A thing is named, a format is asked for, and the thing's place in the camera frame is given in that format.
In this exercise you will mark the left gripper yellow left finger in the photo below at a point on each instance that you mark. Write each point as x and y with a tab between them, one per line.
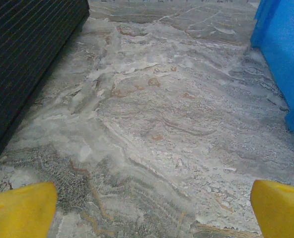
20	213

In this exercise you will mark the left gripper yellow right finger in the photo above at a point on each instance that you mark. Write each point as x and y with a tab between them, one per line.
281	213

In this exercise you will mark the black hard carrying case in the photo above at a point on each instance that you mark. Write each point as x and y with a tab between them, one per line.
25	62

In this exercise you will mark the blue three-compartment plastic bin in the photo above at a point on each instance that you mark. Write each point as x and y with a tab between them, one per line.
281	49

